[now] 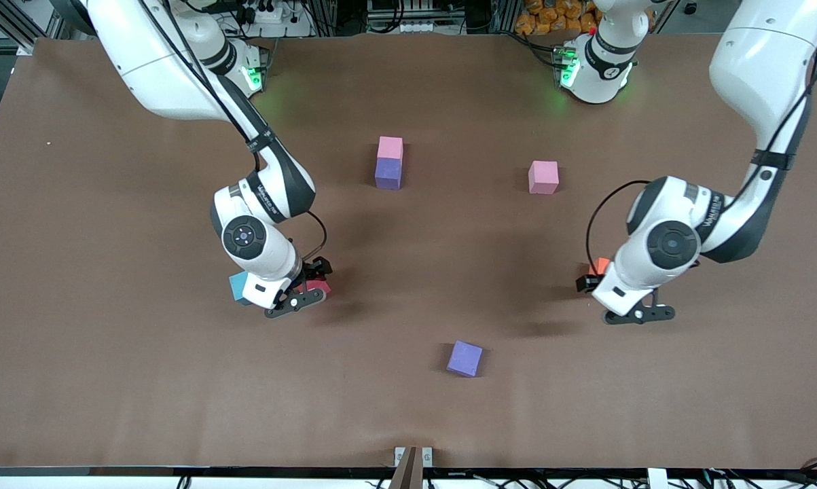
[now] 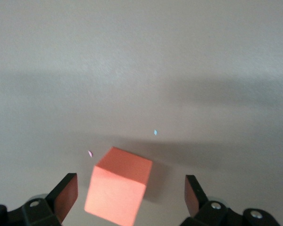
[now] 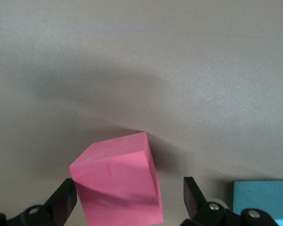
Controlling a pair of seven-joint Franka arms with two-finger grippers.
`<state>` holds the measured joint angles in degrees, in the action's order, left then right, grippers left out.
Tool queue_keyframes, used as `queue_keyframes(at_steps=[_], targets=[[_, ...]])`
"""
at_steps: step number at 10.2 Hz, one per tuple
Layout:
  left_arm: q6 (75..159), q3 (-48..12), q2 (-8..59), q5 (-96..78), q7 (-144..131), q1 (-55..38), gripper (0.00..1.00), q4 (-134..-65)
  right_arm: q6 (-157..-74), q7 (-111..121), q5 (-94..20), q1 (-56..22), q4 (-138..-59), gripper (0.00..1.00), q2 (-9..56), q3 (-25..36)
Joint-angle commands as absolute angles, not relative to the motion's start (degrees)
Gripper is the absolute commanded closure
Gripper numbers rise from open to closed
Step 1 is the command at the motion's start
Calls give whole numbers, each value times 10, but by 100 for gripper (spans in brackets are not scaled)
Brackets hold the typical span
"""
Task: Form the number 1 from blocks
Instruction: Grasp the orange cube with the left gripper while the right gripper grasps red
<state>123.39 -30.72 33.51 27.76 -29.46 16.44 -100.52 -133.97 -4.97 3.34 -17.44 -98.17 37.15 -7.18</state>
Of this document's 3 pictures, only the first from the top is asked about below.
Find purple foam cube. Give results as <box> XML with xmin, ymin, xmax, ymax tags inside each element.
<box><xmin>375</xmin><ymin>158</ymin><xmax>403</xmax><ymax>191</ymax></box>
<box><xmin>447</xmin><ymin>340</ymin><xmax>484</xmax><ymax>378</ymax></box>

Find brown table cover sheet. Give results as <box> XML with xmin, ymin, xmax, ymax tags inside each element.
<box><xmin>0</xmin><ymin>33</ymin><xmax>817</xmax><ymax>469</ymax></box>

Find brown strip with white brackets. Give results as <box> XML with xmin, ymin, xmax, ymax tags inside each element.
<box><xmin>394</xmin><ymin>446</ymin><xmax>434</xmax><ymax>489</ymax></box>

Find long white power strip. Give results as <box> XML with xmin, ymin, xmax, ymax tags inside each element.
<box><xmin>367</xmin><ymin>19</ymin><xmax>437</xmax><ymax>34</ymax></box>

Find white power strip with plugs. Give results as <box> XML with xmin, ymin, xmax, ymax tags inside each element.
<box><xmin>242</xmin><ymin>0</ymin><xmax>293</xmax><ymax>25</ymax></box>

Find orange snack bags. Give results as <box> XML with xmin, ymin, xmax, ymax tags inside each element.
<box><xmin>515</xmin><ymin>0</ymin><xmax>600</xmax><ymax>36</ymax></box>

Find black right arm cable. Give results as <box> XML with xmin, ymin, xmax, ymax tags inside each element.
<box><xmin>137</xmin><ymin>0</ymin><xmax>328</xmax><ymax>266</ymax></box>

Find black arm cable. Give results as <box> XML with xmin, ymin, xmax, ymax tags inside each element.
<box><xmin>137</xmin><ymin>0</ymin><xmax>328</xmax><ymax>266</ymax></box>
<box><xmin>585</xmin><ymin>27</ymin><xmax>817</xmax><ymax>272</ymax></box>

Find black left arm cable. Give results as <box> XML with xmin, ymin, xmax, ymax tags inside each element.
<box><xmin>585</xmin><ymin>27</ymin><xmax>817</xmax><ymax>272</ymax></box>

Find black cable bundle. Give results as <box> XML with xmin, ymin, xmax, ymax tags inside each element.
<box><xmin>704</xmin><ymin>458</ymin><xmax>817</xmax><ymax>489</ymax></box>

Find aluminium frame profile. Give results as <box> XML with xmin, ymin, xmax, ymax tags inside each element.
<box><xmin>0</xmin><ymin>0</ymin><xmax>66</xmax><ymax>56</ymax></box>

